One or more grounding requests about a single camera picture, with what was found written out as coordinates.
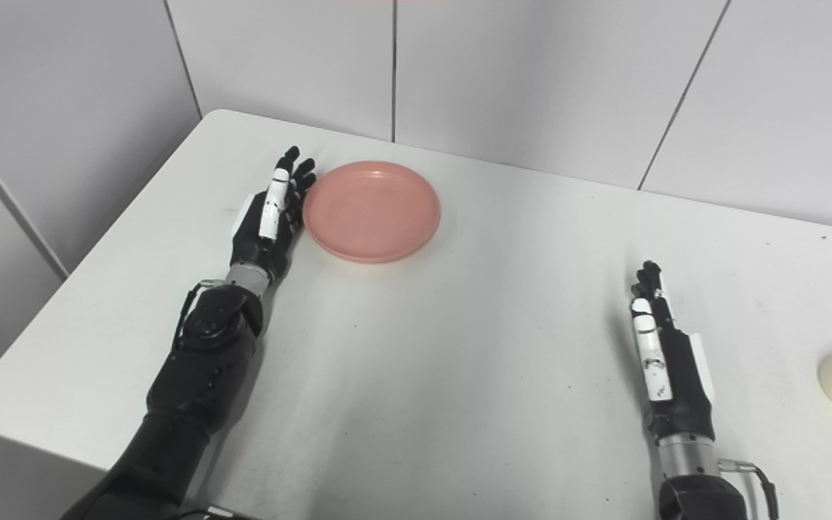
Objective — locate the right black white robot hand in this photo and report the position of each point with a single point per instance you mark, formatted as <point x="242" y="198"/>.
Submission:
<point x="669" y="375"/>

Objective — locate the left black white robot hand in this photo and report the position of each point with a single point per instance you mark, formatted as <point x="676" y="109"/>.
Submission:
<point x="268" y="224"/>

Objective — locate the pink round plate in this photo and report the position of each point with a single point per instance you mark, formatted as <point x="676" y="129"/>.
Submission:
<point x="371" y="211"/>

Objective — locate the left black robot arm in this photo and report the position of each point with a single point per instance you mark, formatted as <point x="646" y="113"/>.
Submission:
<point x="185" y="390"/>

